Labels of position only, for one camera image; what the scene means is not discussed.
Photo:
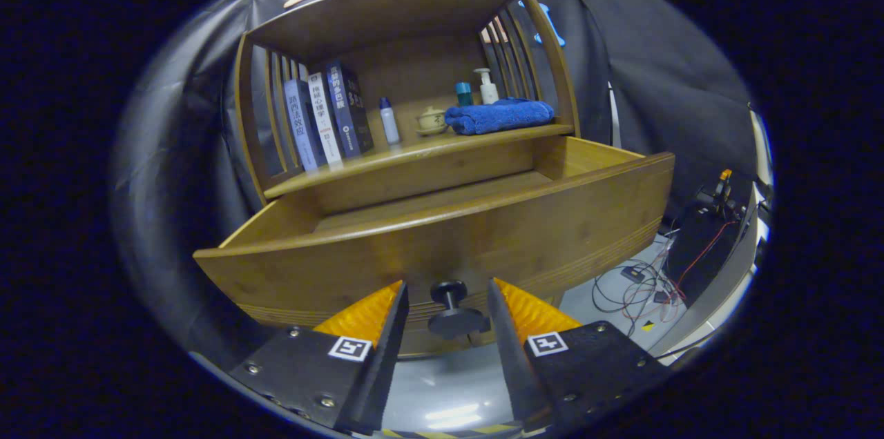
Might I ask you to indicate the wooden cabinet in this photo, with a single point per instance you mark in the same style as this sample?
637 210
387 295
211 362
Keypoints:
387 11

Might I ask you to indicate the white book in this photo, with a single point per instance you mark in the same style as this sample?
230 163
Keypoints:
326 118

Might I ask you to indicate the teal capped bottle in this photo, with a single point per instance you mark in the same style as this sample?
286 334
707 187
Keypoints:
464 95

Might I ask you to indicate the light blue book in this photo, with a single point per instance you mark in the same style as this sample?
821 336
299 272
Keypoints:
304 125

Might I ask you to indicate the dark blue book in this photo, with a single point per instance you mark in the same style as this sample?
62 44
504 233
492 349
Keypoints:
349 108

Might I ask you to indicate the black power adapter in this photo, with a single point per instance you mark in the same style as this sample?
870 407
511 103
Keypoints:
632 273

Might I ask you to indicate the wooden drawer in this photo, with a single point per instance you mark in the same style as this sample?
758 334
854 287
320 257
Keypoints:
483 239

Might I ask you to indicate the black drawer knob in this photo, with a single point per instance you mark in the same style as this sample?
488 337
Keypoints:
456 322

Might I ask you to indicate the beige lidded teacup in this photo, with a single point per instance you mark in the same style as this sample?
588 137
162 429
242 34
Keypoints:
431 121

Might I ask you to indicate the white bottle with blue cap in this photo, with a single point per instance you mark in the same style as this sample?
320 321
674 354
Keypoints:
390 125

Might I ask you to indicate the black backdrop cloth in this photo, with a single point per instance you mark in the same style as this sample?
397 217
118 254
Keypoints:
656 45

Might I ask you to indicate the wooden countertop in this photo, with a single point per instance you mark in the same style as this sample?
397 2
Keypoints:
428 145

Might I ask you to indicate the white pump bottle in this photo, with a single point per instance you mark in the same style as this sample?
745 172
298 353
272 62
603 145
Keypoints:
487 90

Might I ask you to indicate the blue folded towel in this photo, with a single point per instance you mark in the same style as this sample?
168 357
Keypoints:
497 116

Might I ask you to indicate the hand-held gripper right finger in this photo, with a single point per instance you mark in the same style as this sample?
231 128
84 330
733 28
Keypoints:
511 356

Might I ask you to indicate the black orange device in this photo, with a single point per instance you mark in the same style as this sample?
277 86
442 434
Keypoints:
723 185

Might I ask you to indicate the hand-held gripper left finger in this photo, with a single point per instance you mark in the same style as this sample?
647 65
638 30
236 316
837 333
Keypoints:
387 356

